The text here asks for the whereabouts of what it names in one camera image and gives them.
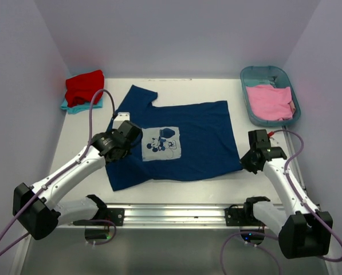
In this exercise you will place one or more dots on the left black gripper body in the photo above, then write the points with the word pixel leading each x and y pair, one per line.
pixel 126 152

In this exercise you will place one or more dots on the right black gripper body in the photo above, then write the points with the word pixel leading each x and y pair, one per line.
pixel 246 161

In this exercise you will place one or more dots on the navy blue t-shirt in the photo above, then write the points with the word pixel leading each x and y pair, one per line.
pixel 183 143

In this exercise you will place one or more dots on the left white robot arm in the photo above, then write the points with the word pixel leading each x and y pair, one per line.
pixel 39 208

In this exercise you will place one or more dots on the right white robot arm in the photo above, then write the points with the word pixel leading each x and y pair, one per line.
pixel 301 228

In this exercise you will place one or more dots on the pink t-shirt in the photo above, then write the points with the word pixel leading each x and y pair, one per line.
pixel 270 103

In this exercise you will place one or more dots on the teal folded t-shirt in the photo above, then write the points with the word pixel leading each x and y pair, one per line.
pixel 80 108

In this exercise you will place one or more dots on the red folded t-shirt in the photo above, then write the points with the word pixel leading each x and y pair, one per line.
pixel 81 88

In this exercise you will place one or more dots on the teal t-shirt in basket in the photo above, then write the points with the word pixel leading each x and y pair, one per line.
pixel 252 82

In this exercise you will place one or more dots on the teal plastic basket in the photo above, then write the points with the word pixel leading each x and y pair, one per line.
pixel 282 81

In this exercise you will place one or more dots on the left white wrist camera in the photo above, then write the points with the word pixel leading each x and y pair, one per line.
pixel 119 119

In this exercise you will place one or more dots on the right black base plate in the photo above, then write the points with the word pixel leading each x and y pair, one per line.
pixel 235 216

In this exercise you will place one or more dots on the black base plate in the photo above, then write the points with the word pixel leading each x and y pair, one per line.
pixel 235 216
pixel 115 215

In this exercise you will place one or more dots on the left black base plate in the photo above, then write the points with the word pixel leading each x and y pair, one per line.
pixel 115 215

